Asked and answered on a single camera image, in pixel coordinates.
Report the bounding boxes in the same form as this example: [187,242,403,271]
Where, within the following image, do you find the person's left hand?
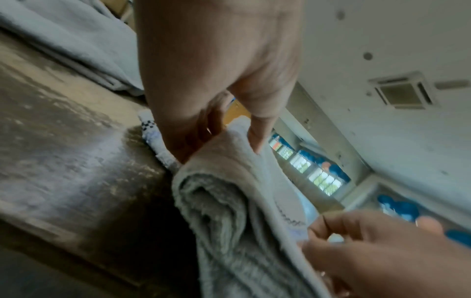
[133,0,304,164]

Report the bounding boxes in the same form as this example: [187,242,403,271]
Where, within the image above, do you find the person's right hand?
[300,210,471,298]

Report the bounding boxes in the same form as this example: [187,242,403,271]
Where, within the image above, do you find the light grey smooth towel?
[0,0,145,97]

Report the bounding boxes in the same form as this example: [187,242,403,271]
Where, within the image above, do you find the grey terry towel checkered stripe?
[137,108,334,298]

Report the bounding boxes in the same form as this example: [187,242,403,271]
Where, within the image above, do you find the row of blue pink balloons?
[276,136,471,248]

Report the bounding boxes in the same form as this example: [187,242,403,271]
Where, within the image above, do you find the row of windows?
[267,133,351,197]

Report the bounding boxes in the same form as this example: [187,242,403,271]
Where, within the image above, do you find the ceiling air conditioner vent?
[367,71,441,111]

